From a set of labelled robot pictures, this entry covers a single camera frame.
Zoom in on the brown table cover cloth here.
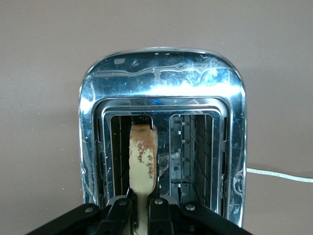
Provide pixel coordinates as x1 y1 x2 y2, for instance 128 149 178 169
0 0 313 235

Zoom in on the brown toast slice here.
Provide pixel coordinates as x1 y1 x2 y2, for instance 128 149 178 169
128 123 159 235

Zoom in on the white toaster power cable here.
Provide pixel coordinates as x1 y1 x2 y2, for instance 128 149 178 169
245 167 313 183

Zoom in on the silver two-slot toaster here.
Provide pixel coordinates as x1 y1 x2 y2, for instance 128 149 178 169
78 47 247 229

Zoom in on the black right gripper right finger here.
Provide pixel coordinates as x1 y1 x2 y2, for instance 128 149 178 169
147 197 254 235

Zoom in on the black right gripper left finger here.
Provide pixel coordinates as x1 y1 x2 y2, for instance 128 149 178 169
26 195 134 235

